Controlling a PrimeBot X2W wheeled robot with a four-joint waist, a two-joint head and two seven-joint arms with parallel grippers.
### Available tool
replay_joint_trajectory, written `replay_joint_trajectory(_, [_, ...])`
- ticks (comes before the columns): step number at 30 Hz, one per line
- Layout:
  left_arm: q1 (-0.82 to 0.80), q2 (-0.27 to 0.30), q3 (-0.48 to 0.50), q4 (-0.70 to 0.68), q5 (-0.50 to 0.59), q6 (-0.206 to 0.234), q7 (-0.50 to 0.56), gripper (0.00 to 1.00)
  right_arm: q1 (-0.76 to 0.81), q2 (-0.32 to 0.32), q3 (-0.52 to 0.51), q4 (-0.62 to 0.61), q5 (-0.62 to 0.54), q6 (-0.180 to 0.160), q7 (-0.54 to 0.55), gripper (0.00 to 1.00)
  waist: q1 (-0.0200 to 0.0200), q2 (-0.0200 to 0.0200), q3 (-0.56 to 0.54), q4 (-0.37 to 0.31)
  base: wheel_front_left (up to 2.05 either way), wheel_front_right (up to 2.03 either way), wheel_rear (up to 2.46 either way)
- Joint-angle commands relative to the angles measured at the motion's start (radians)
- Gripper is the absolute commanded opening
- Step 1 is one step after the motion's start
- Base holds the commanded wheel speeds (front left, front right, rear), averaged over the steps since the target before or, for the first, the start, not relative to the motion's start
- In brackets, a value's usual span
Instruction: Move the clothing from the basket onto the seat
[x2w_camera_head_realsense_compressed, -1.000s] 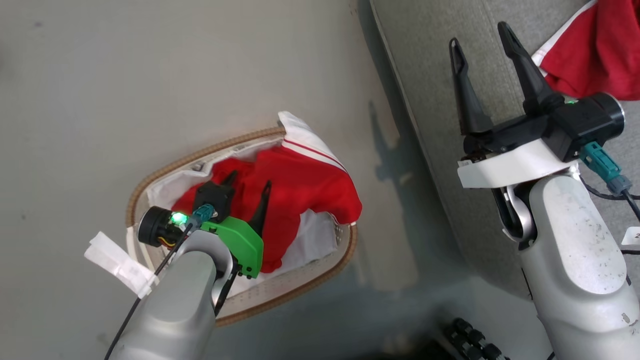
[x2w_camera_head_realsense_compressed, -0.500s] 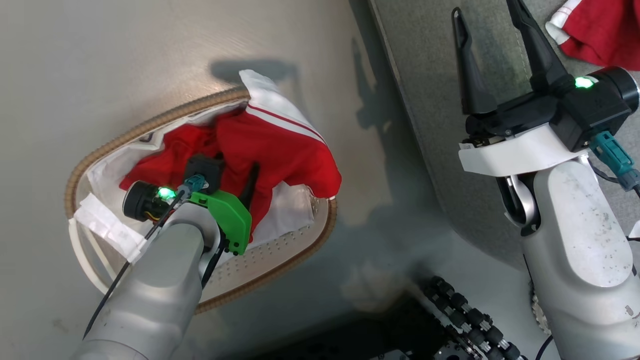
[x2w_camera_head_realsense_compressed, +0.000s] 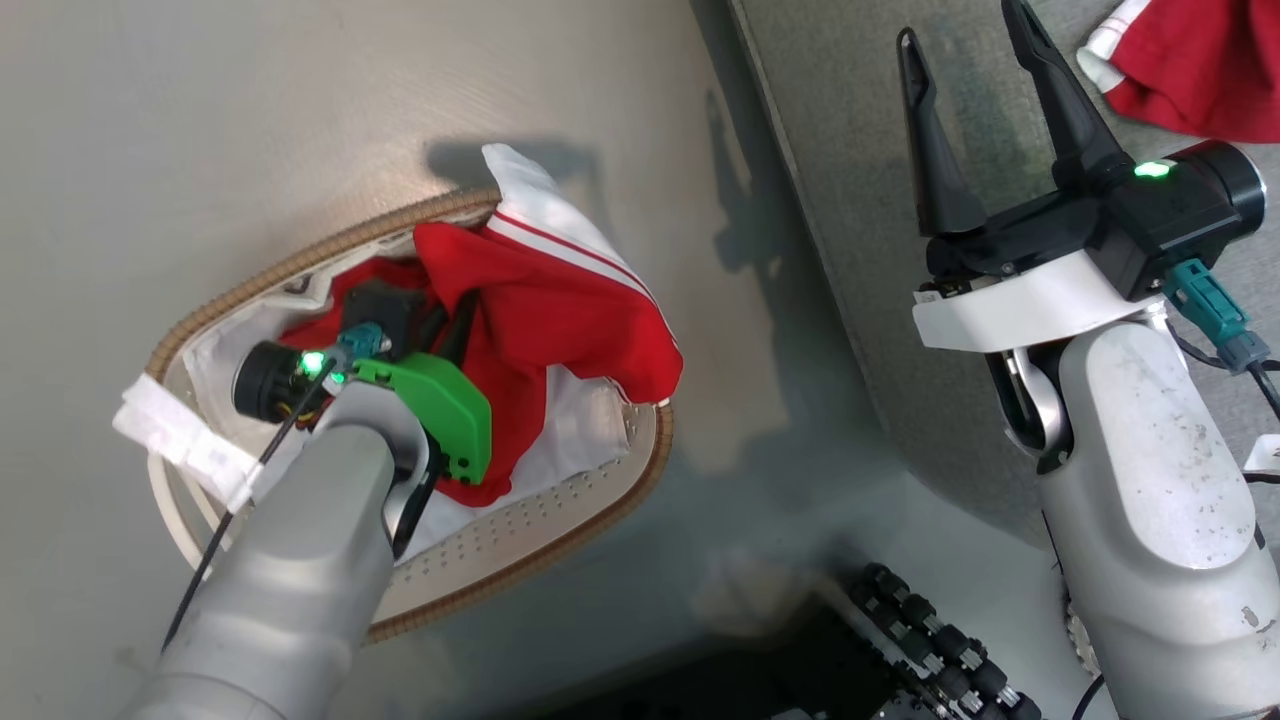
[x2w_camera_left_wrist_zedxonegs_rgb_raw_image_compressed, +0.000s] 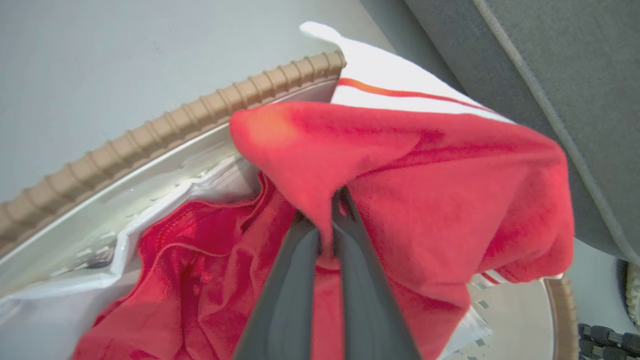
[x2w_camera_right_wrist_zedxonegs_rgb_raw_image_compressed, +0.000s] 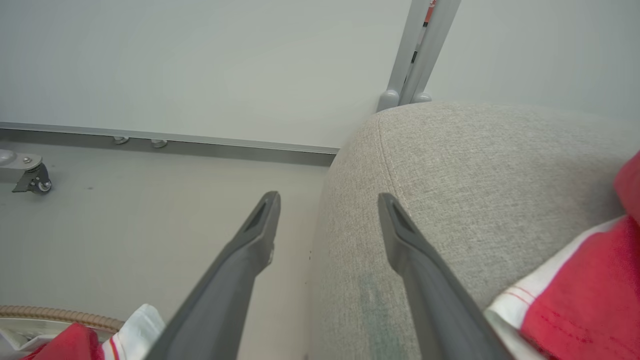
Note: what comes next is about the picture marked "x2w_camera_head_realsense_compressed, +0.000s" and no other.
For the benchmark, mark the black robot base with rollers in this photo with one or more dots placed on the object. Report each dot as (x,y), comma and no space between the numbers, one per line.
(900,640)

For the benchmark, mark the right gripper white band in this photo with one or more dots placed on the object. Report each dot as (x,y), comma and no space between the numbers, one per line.
(1030,300)

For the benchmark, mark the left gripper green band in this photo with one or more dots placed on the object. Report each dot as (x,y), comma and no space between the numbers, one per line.
(445,405)

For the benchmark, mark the white laundry basket brown rim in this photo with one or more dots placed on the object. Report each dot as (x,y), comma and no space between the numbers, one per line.
(540,530)

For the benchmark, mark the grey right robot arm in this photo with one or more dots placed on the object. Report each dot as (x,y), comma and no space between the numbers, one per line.
(1160,520)

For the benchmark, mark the grey sofa seat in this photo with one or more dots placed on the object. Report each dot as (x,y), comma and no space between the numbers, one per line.
(860,250)

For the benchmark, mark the red garment white cuff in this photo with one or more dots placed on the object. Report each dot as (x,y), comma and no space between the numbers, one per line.
(1200,60)

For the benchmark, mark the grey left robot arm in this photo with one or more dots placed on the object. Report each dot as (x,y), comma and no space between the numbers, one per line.
(300,580)

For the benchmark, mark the red white striped garment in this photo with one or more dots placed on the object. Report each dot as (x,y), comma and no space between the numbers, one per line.
(560,320)

